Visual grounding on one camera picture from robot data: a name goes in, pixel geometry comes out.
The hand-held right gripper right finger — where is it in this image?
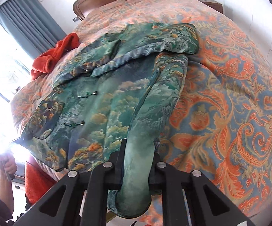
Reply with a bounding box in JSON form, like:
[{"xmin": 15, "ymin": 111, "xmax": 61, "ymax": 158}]
[{"xmin": 148, "ymin": 152, "xmax": 256, "ymax": 226}]

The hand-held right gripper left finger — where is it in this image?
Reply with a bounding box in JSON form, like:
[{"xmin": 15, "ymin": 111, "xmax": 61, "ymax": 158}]
[{"xmin": 8, "ymin": 139, "xmax": 127, "ymax": 226}]

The green printed jacket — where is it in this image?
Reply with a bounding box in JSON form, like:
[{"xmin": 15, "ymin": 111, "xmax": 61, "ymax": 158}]
[{"xmin": 24, "ymin": 22, "xmax": 200, "ymax": 218}]

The person's left forearm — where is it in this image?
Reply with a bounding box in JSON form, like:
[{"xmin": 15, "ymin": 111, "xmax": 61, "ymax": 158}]
[{"xmin": 0, "ymin": 178, "xmax": 15, "ymax": 226}]

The person's left hand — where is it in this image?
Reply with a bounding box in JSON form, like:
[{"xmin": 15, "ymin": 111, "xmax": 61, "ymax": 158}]
[{"xmin": 0, "ymin": 156, "xmax": 18, "ymax": 182}]

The bed with floral orange quilt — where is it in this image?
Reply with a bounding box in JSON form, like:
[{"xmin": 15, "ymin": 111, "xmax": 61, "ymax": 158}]
[{"xmin": 10, "ymin": 0, "xmax": 272, "ymax": 226}]

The orange red knitted garment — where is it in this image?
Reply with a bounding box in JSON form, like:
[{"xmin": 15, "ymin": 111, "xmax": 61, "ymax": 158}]
[{"xmin": 31, "ymin": 33, "xmax": 79, "ymax": 81}]

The grey curtain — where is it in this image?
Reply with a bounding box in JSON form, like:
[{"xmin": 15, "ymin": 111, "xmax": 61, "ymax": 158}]
[{"xmin": 0, "ymin": 0, "xmax": 67, "ymax": 55}]

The wooden nightstand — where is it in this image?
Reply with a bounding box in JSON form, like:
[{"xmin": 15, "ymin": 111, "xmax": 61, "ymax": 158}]
[{"xmin": 201, "ymin": 0, "xmax": 223, "ymax": 14}]

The white wardrobe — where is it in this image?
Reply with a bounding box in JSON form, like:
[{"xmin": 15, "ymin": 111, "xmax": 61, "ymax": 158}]
[{"xmin": 221, "ymin": 0, "xmax": 272, "ymax": 73}]

